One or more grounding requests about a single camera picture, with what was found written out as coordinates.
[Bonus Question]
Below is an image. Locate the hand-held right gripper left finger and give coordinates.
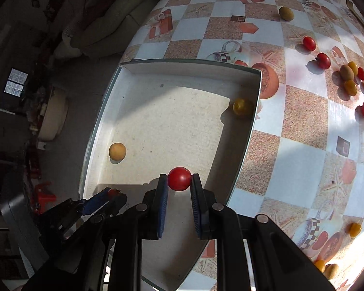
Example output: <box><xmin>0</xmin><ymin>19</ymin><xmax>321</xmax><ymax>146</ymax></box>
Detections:
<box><xmin>21</xmin><ymin>174</ymin><xmax>169</xmax><ymax>291</ymax></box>

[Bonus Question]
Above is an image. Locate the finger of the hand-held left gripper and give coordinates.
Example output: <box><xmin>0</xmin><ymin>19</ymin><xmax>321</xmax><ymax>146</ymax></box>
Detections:
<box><xmin>78</xmin><ymin>187</ymin><xmax>110</xmax><ymax>215</ymax></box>
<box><xmin>99</xmin><ymin>193</ymin><xmax>128</xmax><ymax>216</ymax></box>

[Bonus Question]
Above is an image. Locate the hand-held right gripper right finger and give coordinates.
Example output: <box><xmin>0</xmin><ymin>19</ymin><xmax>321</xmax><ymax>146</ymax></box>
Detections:
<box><xmin>190</xmin><ymin>173</ymin><xmax>337</xmax><ymax>291</ymax></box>

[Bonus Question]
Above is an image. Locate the white shallow box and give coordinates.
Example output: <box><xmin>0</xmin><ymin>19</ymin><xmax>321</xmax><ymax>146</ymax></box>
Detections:
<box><xmin>79</xmin><ymin>58</ymin><xmax>263</xmax><ymax>291</ymax></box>

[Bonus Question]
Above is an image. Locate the red plastic stool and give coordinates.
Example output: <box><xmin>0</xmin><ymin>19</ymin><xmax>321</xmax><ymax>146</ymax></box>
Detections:
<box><xmin>33</xmin><ymin>182</ymin><xmax>57</xmax><ymax>213</ymax></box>

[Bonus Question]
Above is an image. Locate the dark grey furniture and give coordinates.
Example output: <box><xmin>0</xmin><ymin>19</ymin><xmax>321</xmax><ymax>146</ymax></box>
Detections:
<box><xmin>0</xmin><ymin>173</ymin><xmax>50</xmax><ymax>281</ymax></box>

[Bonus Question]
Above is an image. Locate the orange round fruit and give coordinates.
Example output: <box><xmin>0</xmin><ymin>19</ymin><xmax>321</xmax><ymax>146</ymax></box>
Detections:
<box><xmin>109</xmin><ymin>142</ymin><xmax>127</xmax><ymax>161</ymax></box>

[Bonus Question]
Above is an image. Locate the round beige cushion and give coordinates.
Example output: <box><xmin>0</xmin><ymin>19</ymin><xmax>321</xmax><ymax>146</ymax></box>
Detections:
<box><xmin>36</xmin><ymin>87</ymin><xmax>69</xmax><ymax>142</ymax></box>

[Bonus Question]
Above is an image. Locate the checked printed tablecloth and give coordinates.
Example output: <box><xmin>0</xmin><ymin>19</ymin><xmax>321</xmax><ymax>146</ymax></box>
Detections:
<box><xmin>121</xmin><ymin>0</ymin><xmax>364</xmax><ymax>291</ymax></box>

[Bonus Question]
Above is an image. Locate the window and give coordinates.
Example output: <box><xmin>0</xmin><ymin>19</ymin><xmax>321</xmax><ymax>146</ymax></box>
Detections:
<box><xmin>3</xmin><ymin>68</ymin><xmax>29</xmax><ymax>96</ymax></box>

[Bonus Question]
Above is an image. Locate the tan round fruit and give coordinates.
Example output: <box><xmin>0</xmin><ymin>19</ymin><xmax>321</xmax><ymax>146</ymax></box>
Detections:
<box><xmin>324</xmin><ymin>263</ymin><xmax>339</xmax><ymax>280</ymax></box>

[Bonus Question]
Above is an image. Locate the beige sofa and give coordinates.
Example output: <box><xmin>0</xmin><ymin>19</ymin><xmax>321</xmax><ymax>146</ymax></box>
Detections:
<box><xmin>53</xmin><ymin>0</ymin><xmax>162</xmax><ymax>60</ymax></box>

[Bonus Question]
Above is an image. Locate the olive brown oval fruit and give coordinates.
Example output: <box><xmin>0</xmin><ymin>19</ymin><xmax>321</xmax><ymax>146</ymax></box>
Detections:
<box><xmin>340</xmin><ymin>65</ymin><xmax>355</xmax><ymax>81</ymax></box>

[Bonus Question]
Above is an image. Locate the green-yellow round fruit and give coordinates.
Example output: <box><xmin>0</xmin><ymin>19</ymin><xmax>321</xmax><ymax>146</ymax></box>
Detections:
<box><xmin>278</xmin><ymin>6</ymin><xmax>294</xmax><ymax>22</ymax></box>

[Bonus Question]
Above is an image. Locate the red wall picture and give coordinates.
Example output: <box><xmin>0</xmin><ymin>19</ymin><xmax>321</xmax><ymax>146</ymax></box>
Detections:
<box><xmin>45</xmin><ymin>0</ymin><xmax>65</xmax><ymax>22</ymax></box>

